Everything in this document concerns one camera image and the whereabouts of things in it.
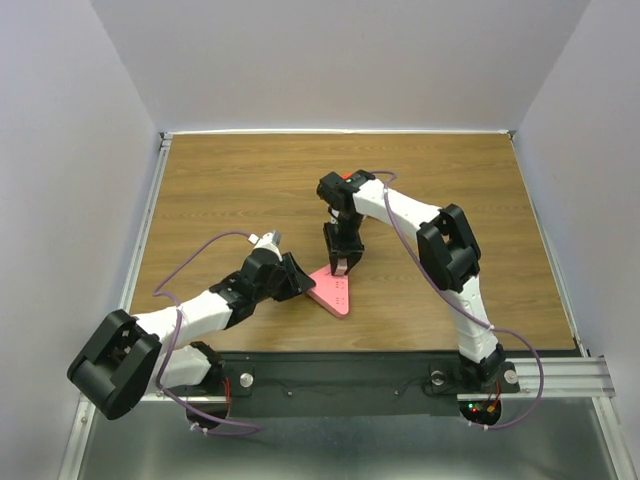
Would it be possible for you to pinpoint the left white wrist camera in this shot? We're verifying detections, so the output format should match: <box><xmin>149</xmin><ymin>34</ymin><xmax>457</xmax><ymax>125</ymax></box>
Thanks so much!
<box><xmin>248</xmin><ymin>230</ymin><xmax>282</xmax><ymax>260</ymax></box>

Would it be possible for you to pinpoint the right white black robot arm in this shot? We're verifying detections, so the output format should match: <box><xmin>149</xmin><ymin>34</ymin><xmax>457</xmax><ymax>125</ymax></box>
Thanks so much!
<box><xmin>316</xmin><ymin>170</ymin><xmax>505</xmax><ymax>390</ymax></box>

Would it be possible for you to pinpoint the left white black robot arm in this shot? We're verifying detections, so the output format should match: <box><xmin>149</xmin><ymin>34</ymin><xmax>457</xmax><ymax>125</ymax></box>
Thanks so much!
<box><xmin>67</xmin><ymin>247</ymin><xmax>316</xmax><ymax>420</ymax></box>

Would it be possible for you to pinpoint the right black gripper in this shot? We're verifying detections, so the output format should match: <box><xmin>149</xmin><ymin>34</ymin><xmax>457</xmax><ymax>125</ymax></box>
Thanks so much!
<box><xmin>323</xmin><ymin>213</ymin><xmax>364</xmax><ymax>273</ymax></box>

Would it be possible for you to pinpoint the aluminium front rail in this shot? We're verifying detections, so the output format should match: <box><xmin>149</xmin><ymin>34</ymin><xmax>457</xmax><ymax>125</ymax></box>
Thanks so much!
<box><xmin>163</xmin><ymin>352</ymin><xmax>615</xmax><ymax>400</ymax></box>

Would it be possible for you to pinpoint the aluminium left side rail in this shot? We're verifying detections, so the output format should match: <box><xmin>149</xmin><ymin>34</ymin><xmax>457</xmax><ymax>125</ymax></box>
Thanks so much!
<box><xmin>115</xmin><ymin>132</ymin><xmax>174</xmax><ymax>310</ymax></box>

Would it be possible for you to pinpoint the aluminium rail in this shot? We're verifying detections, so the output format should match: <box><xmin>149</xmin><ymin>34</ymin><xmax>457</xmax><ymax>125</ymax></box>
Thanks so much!
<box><xmin>115</xmin><ymin>132</ymin><xmax>174</xmax><ymax>310</ymax></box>
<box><xmin>163</xmin><ymin>352</ymin><xmax>615</xmax><ymax>400</ymax></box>

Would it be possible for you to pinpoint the small pink square adapter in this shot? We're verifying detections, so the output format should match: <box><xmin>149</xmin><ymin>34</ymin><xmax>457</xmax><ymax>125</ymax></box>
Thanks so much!
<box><xmin>333</xmin><ymin>258</ymin><xmax>348</xmax><ymax>276</ymax></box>

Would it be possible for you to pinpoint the pink triangular power strip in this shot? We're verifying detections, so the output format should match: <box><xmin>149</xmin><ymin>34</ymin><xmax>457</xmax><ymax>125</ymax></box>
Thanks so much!
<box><xmin>306</xmin><ymin>265</ymin><xmax>350</xmax><ymax>318</ymax></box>

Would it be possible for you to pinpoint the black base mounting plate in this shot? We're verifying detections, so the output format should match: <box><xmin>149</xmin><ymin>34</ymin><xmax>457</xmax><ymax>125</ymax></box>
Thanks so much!
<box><xmin>172</xmin><ymin>351</ymin><xmax>520</xmax><ymax>418</ymax></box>

